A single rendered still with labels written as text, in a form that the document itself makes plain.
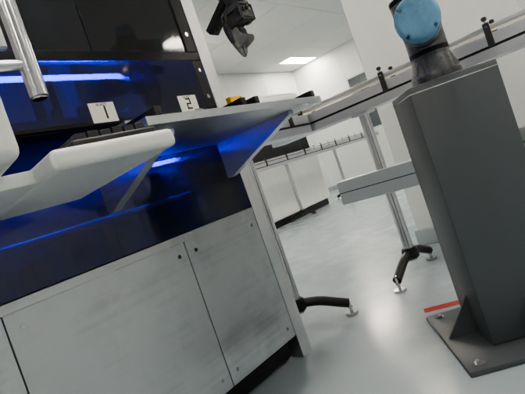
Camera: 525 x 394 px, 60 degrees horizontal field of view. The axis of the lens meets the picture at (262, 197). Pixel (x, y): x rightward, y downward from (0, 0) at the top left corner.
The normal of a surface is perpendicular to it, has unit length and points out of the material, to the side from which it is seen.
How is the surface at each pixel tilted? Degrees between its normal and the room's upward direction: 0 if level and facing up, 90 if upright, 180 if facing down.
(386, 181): 90
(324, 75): 90
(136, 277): 90
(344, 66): 90
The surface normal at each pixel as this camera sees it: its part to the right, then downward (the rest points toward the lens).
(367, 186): -0.61, 0.23
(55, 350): 0.72, -0.23
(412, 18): -0.34, 0.28
